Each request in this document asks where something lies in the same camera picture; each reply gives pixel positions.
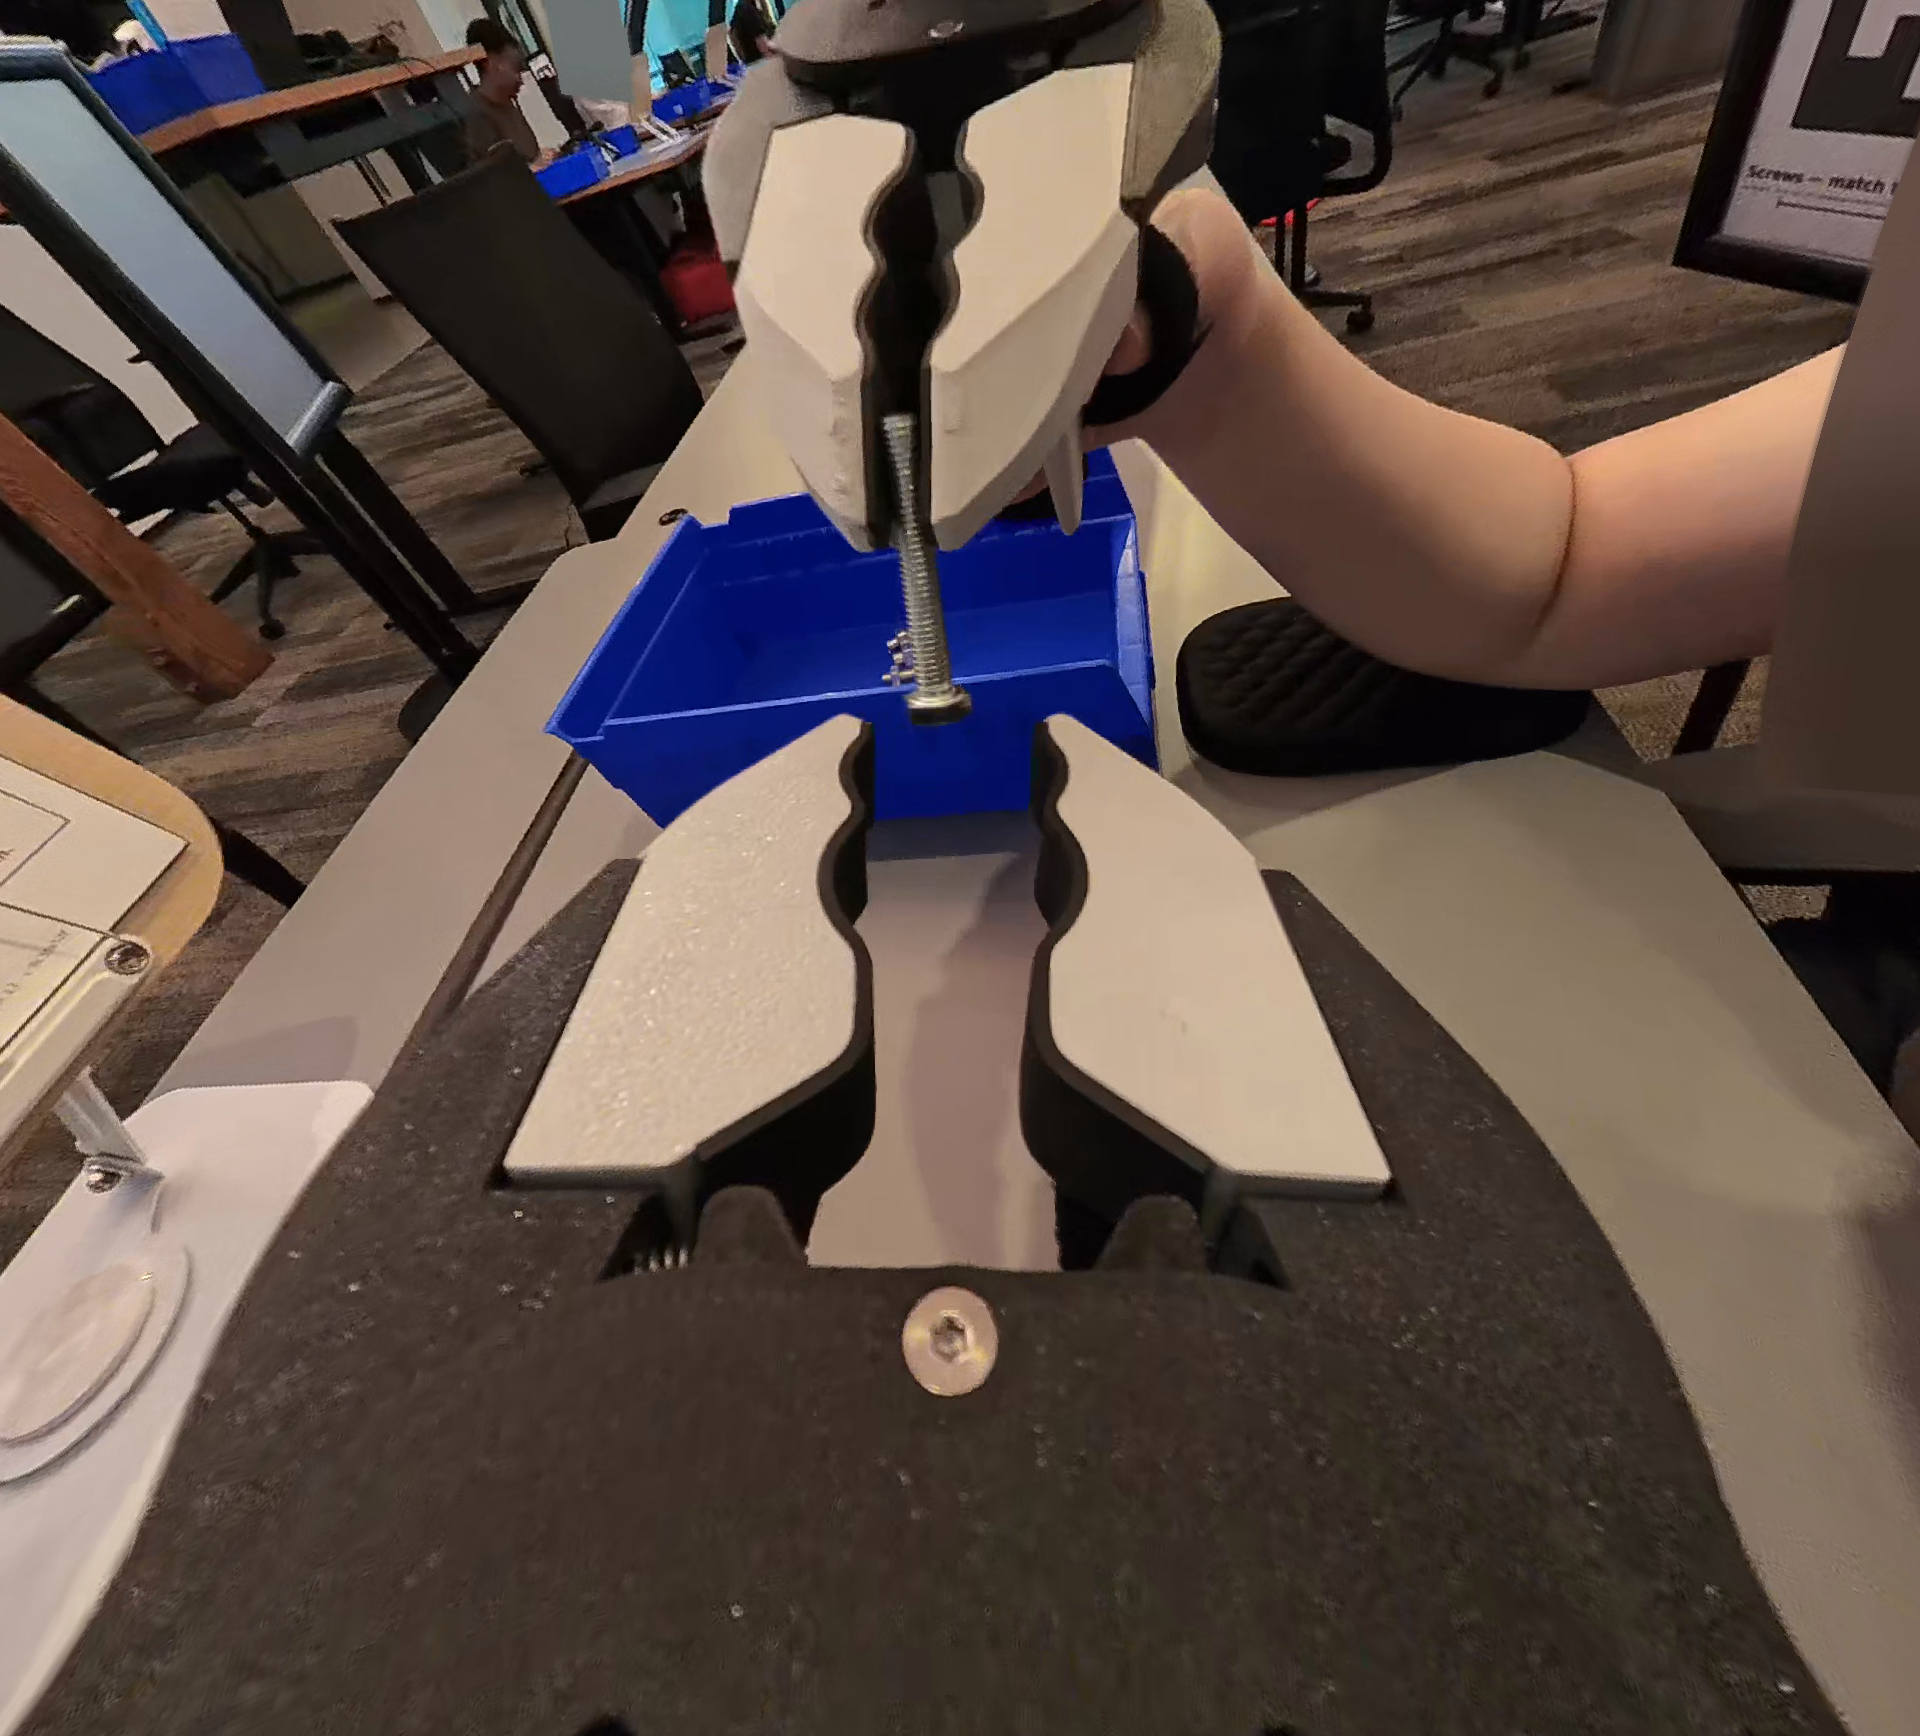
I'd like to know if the black monitor on stand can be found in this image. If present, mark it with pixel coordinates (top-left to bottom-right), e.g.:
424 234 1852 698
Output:
0 43 515 730

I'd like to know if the grey metal bin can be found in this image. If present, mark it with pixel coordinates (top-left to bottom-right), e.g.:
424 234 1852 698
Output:
1592 0 1771 102

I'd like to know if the medium steel hex bolt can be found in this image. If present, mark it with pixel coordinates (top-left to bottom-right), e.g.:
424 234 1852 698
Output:
887 411 975 730

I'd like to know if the white tablet stand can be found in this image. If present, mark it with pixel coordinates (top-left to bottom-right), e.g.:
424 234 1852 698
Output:
0 1066 376 1489

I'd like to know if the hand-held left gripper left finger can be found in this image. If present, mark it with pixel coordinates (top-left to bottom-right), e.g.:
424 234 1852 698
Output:
501 716 880 1194

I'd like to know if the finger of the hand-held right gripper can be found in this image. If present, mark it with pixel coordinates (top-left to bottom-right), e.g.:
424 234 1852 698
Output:
920 60 1142 551
735 112 920 551

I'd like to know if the person's right hand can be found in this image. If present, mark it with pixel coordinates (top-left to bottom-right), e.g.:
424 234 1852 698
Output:
1110 184 1322 491

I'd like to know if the person's right forearm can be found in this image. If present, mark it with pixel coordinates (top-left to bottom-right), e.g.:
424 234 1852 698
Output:
1275 269 1852 690

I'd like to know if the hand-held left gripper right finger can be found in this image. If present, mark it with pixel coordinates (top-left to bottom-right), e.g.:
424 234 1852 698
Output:
1024 716 1395 1187

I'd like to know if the wooden instruction board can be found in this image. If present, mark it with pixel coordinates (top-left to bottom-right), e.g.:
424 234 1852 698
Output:
0 691 225 1151

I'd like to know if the wooden top desk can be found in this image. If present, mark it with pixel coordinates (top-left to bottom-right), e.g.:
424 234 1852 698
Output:
558 120 720 211
138 48 488 179

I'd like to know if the wooden beam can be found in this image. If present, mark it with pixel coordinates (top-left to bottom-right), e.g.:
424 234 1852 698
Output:
0 411 275 698

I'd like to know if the red container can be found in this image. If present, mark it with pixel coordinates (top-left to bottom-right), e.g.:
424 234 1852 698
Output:
660 238 735 331

